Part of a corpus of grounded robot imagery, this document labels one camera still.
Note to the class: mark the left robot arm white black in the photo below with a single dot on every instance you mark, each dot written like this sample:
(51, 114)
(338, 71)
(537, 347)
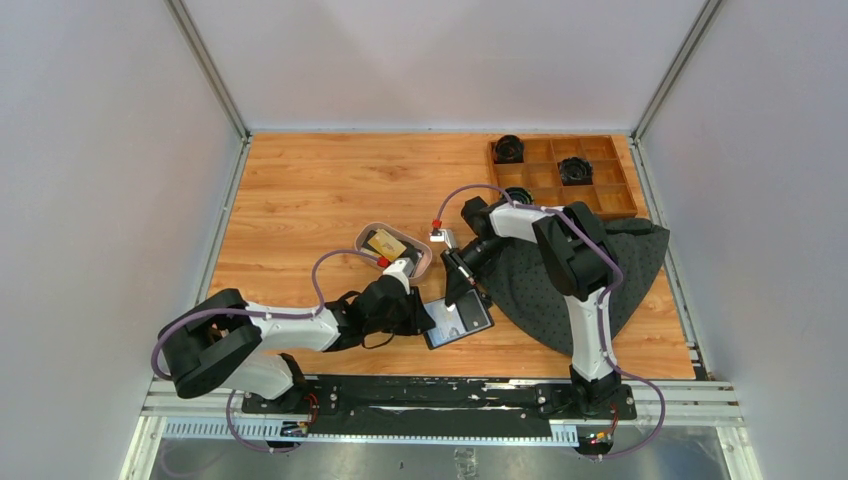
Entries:
(229, 342)

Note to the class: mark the aluminium frame rail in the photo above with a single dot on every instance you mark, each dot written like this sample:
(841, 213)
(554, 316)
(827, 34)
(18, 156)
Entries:
(660, 405)

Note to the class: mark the black rolled belt top left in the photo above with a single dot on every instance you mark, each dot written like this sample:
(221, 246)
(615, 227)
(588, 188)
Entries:
(508, 149)

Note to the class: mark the wooden compartment tray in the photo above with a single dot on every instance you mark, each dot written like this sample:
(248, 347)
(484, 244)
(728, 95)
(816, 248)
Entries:
(609, 197)

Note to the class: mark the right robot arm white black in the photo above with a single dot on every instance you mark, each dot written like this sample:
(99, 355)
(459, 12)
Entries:
(580, 266)

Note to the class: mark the silver VIP credit card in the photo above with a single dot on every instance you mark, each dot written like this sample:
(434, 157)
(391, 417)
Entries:
(447, 325)

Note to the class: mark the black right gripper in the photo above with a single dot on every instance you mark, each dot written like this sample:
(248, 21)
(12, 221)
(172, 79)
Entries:
(458, 279)

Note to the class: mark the pink oval card tray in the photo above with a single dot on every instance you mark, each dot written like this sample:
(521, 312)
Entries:
(417, 251)

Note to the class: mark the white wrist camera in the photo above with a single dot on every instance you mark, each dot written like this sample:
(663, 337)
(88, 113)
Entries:
(401, 270)
(440, 234)

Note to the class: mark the black rolled belt green pattern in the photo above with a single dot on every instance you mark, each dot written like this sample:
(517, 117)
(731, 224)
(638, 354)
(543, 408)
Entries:
(520, 196)

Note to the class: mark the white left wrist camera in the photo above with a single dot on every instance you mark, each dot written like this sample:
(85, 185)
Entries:
(401, 270)

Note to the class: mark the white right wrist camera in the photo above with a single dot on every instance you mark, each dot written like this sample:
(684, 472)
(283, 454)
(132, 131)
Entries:
(440, 234)

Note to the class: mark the black credit card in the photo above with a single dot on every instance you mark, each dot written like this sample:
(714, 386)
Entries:
(474, 315)

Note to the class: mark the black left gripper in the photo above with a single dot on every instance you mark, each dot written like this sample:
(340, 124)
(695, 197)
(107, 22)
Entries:
(418, 319)

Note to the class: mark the black rolled belt middle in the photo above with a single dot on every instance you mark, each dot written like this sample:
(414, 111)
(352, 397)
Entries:
(575, 171)

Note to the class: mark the dark grey dotted cloth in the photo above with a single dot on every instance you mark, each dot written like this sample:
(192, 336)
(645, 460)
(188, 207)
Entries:
(519, 285)

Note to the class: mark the black card holder wallet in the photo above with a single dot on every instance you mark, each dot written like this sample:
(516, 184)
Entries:
(468, 316)

